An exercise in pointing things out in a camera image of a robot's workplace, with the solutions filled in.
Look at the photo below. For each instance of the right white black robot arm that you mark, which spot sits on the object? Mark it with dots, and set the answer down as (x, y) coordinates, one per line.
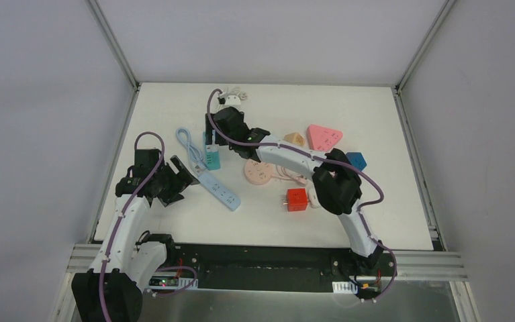
(336, 181)

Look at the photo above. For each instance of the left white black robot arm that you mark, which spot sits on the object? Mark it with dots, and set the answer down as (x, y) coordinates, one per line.
(111, 289)

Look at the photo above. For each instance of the white power strip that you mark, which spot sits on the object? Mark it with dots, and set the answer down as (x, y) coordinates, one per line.
(218, 190)

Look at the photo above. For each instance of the pink triangular power strip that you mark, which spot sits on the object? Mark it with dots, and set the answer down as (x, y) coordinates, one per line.
(322, 138)

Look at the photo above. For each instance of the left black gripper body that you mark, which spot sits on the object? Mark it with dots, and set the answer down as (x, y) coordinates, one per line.
(173, 178)

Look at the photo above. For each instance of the pale pink round socket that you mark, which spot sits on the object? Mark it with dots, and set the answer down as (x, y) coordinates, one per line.
(258, 173)

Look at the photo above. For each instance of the red small adapter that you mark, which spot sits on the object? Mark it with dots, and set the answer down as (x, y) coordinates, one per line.
(296, 200)

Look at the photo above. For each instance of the teal power strip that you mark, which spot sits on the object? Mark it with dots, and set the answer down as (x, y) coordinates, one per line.
(212, 157)

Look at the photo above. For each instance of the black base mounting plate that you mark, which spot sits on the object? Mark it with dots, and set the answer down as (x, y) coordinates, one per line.
(256, 268)

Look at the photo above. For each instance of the yellow plug adapter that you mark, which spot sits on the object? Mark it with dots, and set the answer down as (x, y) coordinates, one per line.
(295, 138)

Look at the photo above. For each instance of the blue cube plug adapter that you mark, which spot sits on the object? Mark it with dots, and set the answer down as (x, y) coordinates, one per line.
(357, 160)

